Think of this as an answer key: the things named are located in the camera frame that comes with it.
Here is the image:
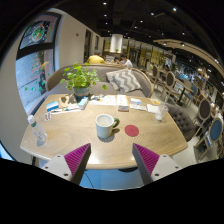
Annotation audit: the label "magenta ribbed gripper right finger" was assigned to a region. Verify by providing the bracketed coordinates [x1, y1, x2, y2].
[132, 143, 181, 185]

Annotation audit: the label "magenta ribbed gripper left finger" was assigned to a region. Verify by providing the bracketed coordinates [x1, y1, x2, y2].
[42, 143, 91, 185]

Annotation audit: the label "clear plastic water bottle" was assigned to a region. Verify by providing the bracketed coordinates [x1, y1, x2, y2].
[27, 115, 47, 145]

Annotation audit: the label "red round coaster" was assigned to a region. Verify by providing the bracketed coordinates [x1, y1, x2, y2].
[125, 125, 139, 137]

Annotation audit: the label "salt and pepper shakers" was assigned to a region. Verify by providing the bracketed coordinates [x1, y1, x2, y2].
[44, 112, 52, 121]

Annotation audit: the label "grey tufted chair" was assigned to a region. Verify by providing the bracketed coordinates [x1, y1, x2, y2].
[166, 104, 196, 142]

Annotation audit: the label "clear plastic cup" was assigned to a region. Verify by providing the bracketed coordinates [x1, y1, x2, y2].
[155, 104, 168, 121]

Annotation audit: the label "light blue tissue box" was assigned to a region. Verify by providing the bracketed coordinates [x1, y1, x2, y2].
[78, 97, 89, 110]

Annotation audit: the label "blue white leaflet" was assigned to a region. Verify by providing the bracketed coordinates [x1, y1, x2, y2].
[129, 98, 147, 111]

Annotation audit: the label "small brown card box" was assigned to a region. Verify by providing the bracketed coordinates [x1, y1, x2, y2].
[118, 105, 129, 112]

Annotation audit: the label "white menu card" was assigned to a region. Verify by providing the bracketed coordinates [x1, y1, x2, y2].
[117, 94, 128, 106]

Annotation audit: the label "blue backed wooden chair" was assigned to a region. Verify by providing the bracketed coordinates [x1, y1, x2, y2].
[196, 117, 223, 160]

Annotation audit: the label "grey curved sofa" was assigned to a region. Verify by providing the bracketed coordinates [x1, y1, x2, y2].
[46, 64, 154, 98]

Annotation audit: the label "green potted plant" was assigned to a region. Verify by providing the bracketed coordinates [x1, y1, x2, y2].
[60, 63, 103, 98]

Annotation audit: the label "grey chevron pillow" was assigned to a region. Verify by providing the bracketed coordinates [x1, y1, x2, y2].
[106, 69, 141, 93]

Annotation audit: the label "person in white shirt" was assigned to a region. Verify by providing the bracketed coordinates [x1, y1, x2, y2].
[121, 54, 133, 68]

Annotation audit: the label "person in yellow shirt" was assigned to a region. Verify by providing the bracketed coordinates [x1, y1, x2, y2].
[87, 51, 105, 64]

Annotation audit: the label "white cylindrical pendant lamp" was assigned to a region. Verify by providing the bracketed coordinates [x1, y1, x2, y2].
[110, 34, 123, 53]

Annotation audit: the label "food poster on window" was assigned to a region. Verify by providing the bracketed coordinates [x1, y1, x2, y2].
[20, 13, 61, 49]

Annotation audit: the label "white mug green handle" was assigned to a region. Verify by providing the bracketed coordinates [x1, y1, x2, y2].
[96, 114, 120, 139]

